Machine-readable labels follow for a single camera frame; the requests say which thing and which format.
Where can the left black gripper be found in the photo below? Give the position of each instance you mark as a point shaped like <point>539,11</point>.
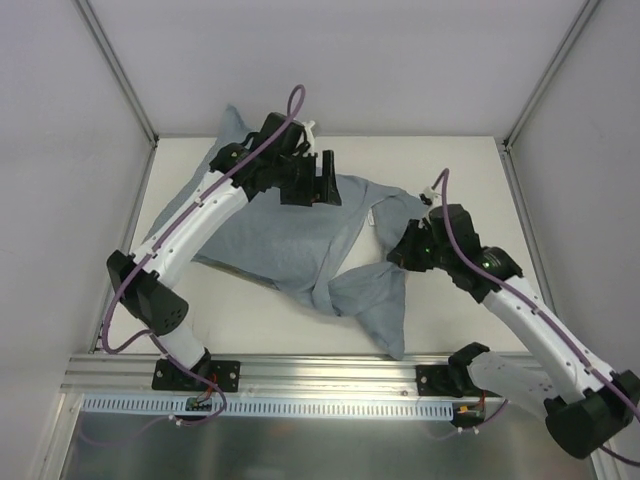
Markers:
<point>307,179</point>

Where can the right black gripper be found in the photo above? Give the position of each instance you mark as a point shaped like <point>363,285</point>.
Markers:
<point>406,253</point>

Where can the patchwork green beige pillowcase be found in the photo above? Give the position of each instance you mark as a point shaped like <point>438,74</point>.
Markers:
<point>299,251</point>

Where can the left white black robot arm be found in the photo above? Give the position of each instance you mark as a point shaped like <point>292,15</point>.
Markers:
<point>144,280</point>

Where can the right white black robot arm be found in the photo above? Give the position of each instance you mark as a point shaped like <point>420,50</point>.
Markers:
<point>581,399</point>

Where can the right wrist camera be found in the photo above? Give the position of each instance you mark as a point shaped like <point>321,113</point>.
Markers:
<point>460,221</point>

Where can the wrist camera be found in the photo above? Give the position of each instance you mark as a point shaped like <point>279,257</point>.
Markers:
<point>460,221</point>
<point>293,140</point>

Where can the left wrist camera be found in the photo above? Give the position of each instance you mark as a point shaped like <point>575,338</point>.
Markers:
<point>293,140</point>

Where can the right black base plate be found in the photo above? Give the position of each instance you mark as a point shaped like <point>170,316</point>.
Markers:
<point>444,380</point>

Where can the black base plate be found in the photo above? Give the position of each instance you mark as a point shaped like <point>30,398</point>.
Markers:
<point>169,377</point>
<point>444,380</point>

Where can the right aluminium frame post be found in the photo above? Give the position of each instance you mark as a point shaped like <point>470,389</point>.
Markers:
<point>574,32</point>

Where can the aluminium frame post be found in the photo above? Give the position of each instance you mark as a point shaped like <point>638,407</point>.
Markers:
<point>93,24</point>
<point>574,32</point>

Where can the aluminium mounting rail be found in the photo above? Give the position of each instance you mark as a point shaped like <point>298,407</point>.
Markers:
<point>262,375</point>

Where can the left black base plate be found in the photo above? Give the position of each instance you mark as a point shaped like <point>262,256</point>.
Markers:
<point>169,377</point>

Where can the left aluminium frame post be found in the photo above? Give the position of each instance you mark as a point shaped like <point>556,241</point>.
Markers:
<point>93,24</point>

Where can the white slotted cable duct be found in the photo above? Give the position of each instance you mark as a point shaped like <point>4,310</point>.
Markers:
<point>186,406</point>

